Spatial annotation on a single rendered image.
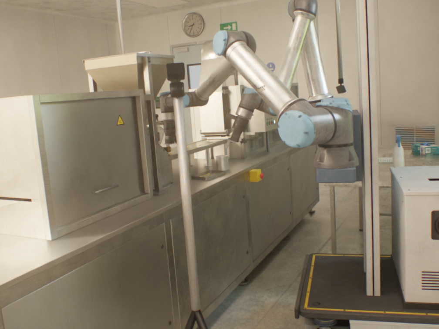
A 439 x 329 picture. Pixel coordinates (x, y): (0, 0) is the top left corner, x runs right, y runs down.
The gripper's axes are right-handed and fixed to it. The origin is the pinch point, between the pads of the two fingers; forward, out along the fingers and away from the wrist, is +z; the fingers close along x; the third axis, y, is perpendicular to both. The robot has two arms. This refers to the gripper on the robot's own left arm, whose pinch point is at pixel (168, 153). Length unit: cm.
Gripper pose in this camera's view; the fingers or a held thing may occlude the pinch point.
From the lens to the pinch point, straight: 268.9
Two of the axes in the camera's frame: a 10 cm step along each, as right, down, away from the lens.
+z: 0.7, 9.9, 1.4
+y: 8.9, 0.0, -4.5
